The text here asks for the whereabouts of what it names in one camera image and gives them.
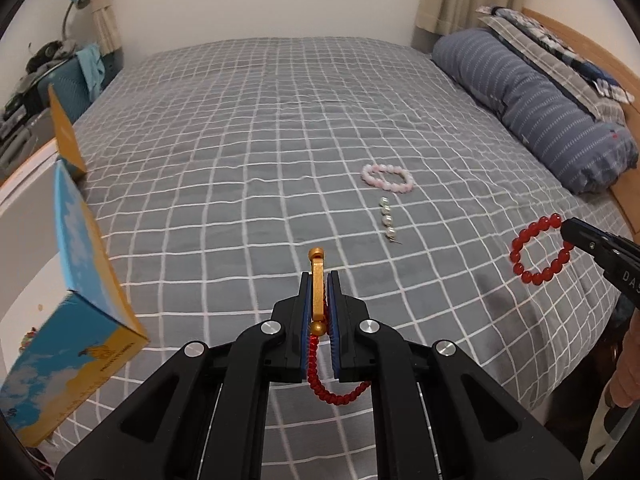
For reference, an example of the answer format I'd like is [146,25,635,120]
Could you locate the tied beige curtain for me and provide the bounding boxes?
[85,0,123,56]

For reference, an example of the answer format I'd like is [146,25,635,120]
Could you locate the blue striped bolster pillow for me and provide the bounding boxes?
[431,28,640,196]

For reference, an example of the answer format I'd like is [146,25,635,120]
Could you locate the red cord bracelet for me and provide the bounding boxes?
[306,247,372,407]

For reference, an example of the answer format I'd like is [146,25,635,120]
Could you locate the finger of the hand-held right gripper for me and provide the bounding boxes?
[560,217,626,273]

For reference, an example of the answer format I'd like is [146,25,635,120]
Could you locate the wooden headboard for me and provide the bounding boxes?
[520,7,640,233]

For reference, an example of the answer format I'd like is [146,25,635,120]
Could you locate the pile of dark electronics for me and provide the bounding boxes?
[0,37,76,171]

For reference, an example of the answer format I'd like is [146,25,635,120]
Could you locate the red bead bracelet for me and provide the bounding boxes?
[510,213,576,286]

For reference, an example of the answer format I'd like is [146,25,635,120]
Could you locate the pink bead bracelet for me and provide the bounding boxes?
[361,162,415,195]

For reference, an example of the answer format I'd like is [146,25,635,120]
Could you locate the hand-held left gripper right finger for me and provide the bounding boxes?
[326,270,583,480]

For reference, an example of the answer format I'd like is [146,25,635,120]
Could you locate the person's right forearm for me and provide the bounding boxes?
[612,317,640,406]

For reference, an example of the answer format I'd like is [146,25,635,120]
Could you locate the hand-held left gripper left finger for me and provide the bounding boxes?
[54,271,315,480]

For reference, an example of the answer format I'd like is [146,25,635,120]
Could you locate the blue and yellow cardboard box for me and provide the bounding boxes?
[0,85,150,448]

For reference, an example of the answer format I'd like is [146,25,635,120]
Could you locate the teal suitcase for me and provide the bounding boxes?
[37,55,121,121]

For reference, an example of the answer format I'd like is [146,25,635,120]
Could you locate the plaid folded blanket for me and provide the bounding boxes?
[475,5,633,123]

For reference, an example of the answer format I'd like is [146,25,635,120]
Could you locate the pearl bead strand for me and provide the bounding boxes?
[377,196,402,245]

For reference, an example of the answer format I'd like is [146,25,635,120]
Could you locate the teal cloth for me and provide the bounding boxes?
[75,44,106,96]

